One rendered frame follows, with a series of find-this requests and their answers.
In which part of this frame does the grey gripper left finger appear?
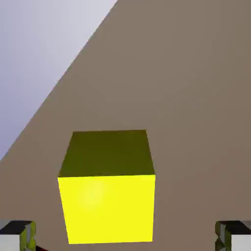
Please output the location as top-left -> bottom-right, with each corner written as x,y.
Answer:
0,220 -> 37,251

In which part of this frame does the small yellow cube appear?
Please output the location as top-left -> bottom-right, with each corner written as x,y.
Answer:
57,129 -> 156,245

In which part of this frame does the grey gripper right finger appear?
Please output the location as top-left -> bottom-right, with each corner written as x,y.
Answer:
214,220 -> 251,251

